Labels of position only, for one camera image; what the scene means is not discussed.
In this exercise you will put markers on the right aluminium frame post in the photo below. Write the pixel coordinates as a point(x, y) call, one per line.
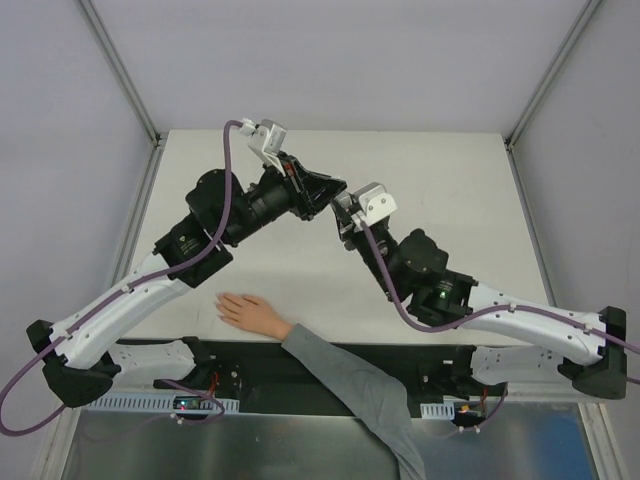
point(568, 44)

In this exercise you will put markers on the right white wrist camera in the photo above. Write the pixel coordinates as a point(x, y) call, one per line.
point(374, 204)

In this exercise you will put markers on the clear nail polish bottle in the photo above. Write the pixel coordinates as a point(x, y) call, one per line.
point(343, 201)

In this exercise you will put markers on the right white cable duct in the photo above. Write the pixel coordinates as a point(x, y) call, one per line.
point(438, 411)

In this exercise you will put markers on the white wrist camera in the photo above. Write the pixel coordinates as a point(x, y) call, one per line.
point(265, 140)
point(374, 204)

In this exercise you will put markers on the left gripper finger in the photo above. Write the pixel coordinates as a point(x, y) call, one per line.
point(309, 181)
point(318, 196)

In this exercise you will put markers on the grey sleeved forearm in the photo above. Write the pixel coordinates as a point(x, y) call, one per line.
point(379, 400)

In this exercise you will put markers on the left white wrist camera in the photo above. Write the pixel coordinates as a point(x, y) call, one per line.
point(265, 140)

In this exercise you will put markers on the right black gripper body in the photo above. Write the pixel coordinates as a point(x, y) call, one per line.
point(350, 228)

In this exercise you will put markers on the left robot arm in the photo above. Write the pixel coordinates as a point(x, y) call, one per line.
point(79, 356)

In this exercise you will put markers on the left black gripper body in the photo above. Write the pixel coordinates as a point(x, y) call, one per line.
point(298, 189)

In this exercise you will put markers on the person's hand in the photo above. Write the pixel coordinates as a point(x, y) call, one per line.
point(253, 315)

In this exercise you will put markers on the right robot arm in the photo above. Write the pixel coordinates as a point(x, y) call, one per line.
point(588, 349)

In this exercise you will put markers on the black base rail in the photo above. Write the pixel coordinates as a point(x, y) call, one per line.
point(266, 379)

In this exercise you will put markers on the left aluminium frame post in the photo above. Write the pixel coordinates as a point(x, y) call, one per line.
point(118, 68)

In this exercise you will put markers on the aluminium frame post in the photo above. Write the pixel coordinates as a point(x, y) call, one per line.
point(568, 44)
point(118, 68)

